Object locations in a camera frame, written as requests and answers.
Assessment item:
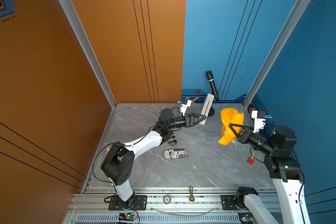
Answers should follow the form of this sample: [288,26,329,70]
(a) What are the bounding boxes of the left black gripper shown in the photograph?
[166,114,205,132]

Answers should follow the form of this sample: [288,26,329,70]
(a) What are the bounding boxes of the orange fluffy cloth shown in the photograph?
[218,107,245,146]

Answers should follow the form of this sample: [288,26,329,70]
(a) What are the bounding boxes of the grey rectangular eyeglass case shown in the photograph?
[201,94,214,120]

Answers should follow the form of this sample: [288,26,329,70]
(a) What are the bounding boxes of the plaid eyeglass case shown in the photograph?
[168,133,177,146]

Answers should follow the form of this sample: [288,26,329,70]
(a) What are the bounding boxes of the newspaper print eyeglass case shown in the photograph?
[164,148,189,160]

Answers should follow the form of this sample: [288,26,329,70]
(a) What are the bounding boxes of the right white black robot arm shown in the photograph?
[229,124,310,224]

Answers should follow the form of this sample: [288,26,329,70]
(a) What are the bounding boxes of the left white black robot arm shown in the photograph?
[101,108,207,209]

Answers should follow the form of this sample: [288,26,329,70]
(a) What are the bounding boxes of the red yellow small toy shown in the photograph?
[247,154,254,165]

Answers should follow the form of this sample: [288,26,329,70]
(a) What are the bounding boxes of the black microphone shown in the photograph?
[206,71,219,103]

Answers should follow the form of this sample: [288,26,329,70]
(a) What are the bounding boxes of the brass chess piece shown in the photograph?
[189,186,195,202]

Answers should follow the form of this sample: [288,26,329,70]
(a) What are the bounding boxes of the right green circuit board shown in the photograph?
[238,213,253,224]

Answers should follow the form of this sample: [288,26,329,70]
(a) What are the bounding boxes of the green circuit board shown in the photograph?
[238,213,253,224]
[118,213,138,223]

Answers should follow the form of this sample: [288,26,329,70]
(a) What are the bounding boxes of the left green circuit board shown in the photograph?
[118,213,138,223]

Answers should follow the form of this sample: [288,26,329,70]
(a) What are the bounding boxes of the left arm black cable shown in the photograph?
[91,125,157,185]

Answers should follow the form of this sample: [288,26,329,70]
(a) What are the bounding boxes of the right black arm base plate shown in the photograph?
[220,194,257,211]

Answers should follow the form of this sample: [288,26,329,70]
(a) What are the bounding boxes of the aluminium front rail frame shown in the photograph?
[62,186,310,224]

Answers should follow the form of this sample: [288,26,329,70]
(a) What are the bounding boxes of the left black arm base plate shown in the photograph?
[104,195,147,211]

